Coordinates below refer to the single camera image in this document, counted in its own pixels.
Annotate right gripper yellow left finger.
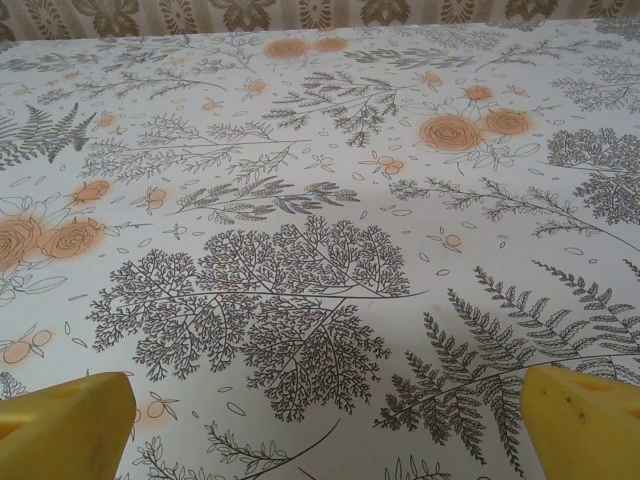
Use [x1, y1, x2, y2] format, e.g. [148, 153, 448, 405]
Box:
[0, 370, 137, 480]

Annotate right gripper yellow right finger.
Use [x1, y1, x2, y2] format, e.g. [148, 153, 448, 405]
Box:
[521, 366, 640, 480]

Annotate floral tablecloth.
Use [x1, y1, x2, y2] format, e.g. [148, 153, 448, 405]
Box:
[0, 17, 640, 480]

